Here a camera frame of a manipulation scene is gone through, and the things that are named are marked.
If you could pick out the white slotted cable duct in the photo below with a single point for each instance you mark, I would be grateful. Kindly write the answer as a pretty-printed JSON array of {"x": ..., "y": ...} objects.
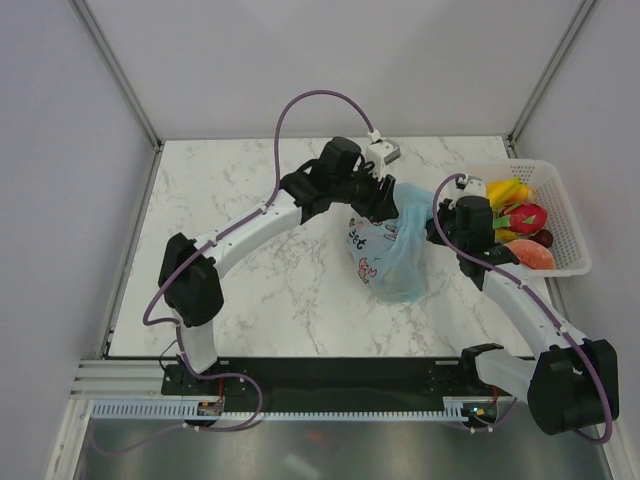
[{"x": 193, "y": 410}]

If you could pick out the red fake dragon fruit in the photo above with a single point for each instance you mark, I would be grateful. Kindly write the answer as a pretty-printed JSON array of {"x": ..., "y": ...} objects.
[{"x": 524, "y": 218}]

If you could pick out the light blue plastic bag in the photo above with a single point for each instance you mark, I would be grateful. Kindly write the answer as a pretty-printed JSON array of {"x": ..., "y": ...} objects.
[{"x": 390, "y": 256}]

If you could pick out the aluminium corner post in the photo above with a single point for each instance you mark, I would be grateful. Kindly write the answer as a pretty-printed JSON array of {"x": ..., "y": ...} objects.
[
  {"x": 112, "y": 64},
  {"x": 551, "y": 69}
]

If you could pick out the orange fake peach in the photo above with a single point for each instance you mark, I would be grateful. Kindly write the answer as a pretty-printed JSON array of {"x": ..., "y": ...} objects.
[{"x": 526, "y": 194}]

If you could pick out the fake watermelon slice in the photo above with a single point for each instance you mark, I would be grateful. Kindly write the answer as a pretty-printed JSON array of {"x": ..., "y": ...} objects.
[{"x": 532, "y": 254}]

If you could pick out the yellow fake banana bunch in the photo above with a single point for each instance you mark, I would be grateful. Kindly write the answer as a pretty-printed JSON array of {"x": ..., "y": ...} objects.
[{"x": 501, "y": 194}]

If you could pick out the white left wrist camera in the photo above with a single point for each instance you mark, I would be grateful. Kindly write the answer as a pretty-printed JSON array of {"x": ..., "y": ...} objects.
[{"x": 380, "y": 152}]

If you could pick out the left aluminium corner post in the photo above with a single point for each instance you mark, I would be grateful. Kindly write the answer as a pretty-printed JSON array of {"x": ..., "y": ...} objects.
[{"x": 112, "y": 64}]

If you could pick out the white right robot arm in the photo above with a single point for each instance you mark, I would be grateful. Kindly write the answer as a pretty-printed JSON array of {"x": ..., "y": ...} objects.
[{"x": 573, "y": 381}]

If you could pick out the aluminium frame rail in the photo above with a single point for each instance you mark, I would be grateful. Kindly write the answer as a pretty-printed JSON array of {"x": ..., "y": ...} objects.
[{"x": 117, "y": 379}]

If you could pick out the right aluminium corner post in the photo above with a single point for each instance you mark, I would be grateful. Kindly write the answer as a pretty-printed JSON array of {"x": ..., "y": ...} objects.
[{"x": 551, "y": 69}]

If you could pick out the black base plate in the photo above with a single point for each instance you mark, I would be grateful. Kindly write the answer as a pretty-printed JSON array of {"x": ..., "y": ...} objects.
[{"x": 351, "y": 383}]

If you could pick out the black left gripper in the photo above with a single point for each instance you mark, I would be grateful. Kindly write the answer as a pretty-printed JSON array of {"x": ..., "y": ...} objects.
[{"x": 380, "y": 205}]

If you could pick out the white plastic fruit basket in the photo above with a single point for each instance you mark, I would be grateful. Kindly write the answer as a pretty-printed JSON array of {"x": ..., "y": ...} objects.
[{"x": 569, "y": 249}]

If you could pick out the dark purple fake plum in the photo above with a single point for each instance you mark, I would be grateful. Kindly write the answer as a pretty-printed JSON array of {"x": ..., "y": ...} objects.
[{"x": 543, "y": 237}]

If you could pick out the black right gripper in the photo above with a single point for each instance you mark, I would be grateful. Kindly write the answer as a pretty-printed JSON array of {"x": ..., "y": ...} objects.
[{"x": 446, "y": 210}]

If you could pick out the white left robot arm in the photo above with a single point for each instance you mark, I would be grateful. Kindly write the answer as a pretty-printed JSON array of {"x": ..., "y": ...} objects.
[{"x": 192, "y": 269}]

